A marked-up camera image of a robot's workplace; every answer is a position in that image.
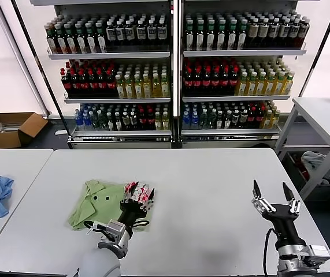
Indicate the small blue water bottle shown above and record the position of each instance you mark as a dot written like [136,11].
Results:
[194,121]
[186,121]
[79,122]
[87,122]

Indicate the grey plastic crate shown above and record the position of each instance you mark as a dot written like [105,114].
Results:
[320,191]

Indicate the clear plastic packet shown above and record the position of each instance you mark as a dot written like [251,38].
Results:
[7,127]

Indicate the crumpled white cloth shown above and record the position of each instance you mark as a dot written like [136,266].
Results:
[312,160]

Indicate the dark red cloth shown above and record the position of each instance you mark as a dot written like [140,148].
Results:
[300,170]

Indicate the small white label bottle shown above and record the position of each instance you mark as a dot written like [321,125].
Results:
[219,122]
[110,123]
[118,123]
[227,122]

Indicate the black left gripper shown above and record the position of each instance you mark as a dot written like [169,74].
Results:
[131,215]

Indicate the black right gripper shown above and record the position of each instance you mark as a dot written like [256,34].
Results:
[283,225]

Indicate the small clear green bottle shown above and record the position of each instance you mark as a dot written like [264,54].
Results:
[211,121]
[103,122]
[95,122]
[203,121]

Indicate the white side table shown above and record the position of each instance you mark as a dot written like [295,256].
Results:
[320,121]

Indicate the open cardboard box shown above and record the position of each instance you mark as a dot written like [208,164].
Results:
[8,138]

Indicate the grey metal shelf unit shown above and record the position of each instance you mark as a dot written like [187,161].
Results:
[109,54]
[240,52]

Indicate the yellow tea bottle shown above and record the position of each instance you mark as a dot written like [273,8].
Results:
[165,86]
[156,86]
[242,85]
[138,87]
[279,85]
[261,85]
[129,88]
[147,87]
[270,85]
[252,85]
[120,88]
[288,84]

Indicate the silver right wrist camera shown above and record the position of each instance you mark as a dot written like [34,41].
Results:
[318,254]

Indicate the small red cap cola bottle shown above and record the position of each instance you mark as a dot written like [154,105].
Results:
[142,121]
[151,121]
[259,119]
[251,119]

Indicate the beige label dark drink bottle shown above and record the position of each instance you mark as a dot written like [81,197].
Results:
[252,33]
[263,32]

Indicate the light green polo shirt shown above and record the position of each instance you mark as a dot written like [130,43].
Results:
[101,207]

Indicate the white label dark drink bottle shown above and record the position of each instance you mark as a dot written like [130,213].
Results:
[304,31]
[161,32]
[151,32]
[274,32]
[120,33]
[130,33]
[141,33]
[284,32]
[111,34]
[294,32]

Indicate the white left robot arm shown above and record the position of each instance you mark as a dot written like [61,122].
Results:
[101,262]

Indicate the black slanted pole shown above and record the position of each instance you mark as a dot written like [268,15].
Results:
[320,49]
[50,93]

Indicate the small white flat object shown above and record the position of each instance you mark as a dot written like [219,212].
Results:
[60,132]

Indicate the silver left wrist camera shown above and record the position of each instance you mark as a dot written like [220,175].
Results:
[115,229]

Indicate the small yellow drink bottle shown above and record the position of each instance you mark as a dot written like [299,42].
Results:
[166,123]
[158,123]
[267,121]
[275,121]

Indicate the small dark tea bottle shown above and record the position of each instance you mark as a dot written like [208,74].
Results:
[235,120]
[243,120]
[126,122]
[133,122]

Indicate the green cap dark tea bottle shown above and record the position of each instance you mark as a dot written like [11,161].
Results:
[200,36]
[51,40]
[90,39]
[100,38]
[190,36]
[232,36]
[80,39]
[242,36]
[60,40]
[211,36]
[222,36]
[70,39]

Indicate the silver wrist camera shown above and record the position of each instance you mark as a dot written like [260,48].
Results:
[115,229]
[318,254]

